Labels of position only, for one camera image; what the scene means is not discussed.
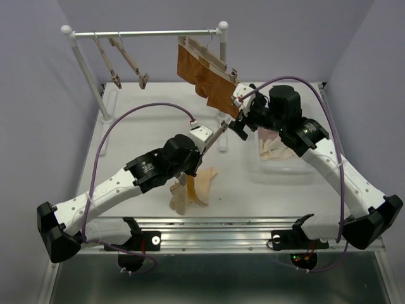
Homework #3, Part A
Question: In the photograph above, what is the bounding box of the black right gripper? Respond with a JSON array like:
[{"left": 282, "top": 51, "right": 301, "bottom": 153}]
[{"left": 226, "top": 94, "right": 285, "bottom": 141}]

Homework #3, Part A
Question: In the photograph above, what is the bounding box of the wooden hanger with beige cloth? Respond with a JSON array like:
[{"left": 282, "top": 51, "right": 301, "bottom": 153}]
[{"left": 177, "top": 120, "right": 229, "bottom": 186}]

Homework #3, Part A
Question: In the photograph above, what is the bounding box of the beige underwear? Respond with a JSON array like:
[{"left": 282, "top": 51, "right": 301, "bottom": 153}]
[{"left": 169, "top": 167, "right": 218, "bottom": 215}]

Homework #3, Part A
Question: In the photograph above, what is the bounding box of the pink underwear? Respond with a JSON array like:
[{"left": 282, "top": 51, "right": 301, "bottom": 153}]
[{"left": 258, "top": 128, "right": 278, "bottom": 143}]

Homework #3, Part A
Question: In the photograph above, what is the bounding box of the wooden clip hanger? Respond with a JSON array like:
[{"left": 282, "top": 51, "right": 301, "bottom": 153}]
[
  {"left": 108, "top": 38, "right": 149, "bottom": 90},
  {"left": 92, "top": 34, "right": 122, "bottom": 89}
]

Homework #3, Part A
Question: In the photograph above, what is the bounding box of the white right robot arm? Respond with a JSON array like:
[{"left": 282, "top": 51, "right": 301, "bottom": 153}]
[{"left": 230, "top": 84, "right": 403, "bottom": 250}]

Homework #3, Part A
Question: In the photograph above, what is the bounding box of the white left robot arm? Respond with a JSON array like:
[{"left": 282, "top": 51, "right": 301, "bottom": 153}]
[{"left": 37, "top": 134, "right": 206, "bottom": 263}]

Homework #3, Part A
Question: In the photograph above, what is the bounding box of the brown underwear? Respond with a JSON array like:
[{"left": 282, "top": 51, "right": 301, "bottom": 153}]
[{"left": 177, "top": 45, "right": 239, "bottom": 118}]

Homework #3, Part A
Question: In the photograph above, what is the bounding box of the wooden hanger with brown cloth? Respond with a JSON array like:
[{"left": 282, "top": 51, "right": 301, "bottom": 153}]
[{"left": 177, "top": 36, "right": 240, "bottom": 85}]

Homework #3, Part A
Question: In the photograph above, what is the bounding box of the empty wooden clip hanger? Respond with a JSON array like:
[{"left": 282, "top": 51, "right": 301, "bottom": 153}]
[{"left": 92, "top": 34, "right": 122, "bottom": 89}]

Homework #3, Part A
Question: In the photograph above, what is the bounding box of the white plastic basket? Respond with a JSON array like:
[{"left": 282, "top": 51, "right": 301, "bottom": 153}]
[{"left": 253, "top": 128, "right": 315, "bottom": 174}]

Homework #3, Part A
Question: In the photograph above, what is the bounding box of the white clothes rack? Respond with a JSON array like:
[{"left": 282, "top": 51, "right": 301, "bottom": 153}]
[{"left": 60, "top": 20, "right": 231, "bottom": 152}]

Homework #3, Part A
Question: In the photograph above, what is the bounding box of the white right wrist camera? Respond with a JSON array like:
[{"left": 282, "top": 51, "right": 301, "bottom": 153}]
[{"left": 232, "top": 83, "right": 255, "bottom": 115}]

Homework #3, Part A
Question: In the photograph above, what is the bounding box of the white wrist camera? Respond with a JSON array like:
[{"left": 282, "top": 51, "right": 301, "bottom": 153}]
[
  {"left": 232, "top": 83, "right": 255, "bottom": 115},
  {"left": 188, "top": 125, "right": 213, "bottom": 153}
]

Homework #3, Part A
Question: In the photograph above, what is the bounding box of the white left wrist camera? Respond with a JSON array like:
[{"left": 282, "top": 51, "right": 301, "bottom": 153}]
[{"left": 188, "top": 125, "right": 213, "bottom": 153}]

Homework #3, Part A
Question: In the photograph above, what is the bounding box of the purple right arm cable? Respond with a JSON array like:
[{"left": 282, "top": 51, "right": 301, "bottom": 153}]
[{"left": 240, "top": 75, "right": 350, "bottom": 274}]

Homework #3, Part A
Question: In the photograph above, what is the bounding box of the aluminium mounting rail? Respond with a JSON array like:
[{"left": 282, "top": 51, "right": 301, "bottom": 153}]
[{"left": 85, "top": 202, "right": 387, "bottom": 254}]

